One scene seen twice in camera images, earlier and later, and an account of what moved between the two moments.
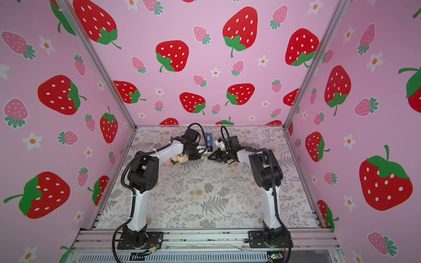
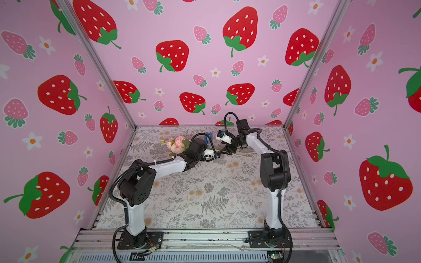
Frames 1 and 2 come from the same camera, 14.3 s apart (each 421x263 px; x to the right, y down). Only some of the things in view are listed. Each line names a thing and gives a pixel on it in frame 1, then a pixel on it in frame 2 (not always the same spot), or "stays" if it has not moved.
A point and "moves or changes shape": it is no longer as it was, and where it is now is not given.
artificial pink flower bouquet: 180,158 moves or changes shape
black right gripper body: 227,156 -> 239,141
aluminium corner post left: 80,33 stays
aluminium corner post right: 337,15 stays
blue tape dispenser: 209,138 stays
